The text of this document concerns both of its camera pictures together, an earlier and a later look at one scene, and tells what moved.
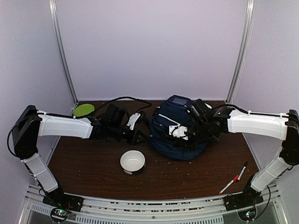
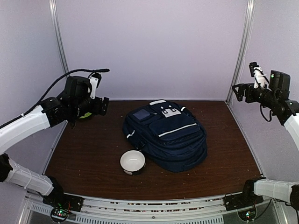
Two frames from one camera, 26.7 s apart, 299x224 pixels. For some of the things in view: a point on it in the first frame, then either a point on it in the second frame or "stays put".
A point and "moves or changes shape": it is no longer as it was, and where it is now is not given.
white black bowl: x=132 y=162 stays put
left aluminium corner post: x=53 y=3 stays put
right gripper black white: x=179 y=141 → x=242 y=87
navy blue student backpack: x=174 y=111 moves or changes shape
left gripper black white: x=133 y=140 → x=96 y=108
